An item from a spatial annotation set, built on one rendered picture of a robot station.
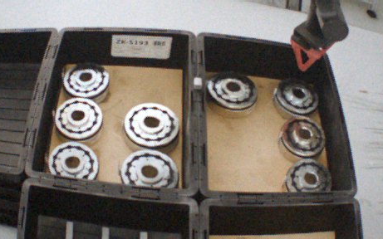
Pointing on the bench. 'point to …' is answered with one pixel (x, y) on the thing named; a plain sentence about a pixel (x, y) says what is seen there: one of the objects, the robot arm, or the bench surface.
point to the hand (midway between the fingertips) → (309, 60)
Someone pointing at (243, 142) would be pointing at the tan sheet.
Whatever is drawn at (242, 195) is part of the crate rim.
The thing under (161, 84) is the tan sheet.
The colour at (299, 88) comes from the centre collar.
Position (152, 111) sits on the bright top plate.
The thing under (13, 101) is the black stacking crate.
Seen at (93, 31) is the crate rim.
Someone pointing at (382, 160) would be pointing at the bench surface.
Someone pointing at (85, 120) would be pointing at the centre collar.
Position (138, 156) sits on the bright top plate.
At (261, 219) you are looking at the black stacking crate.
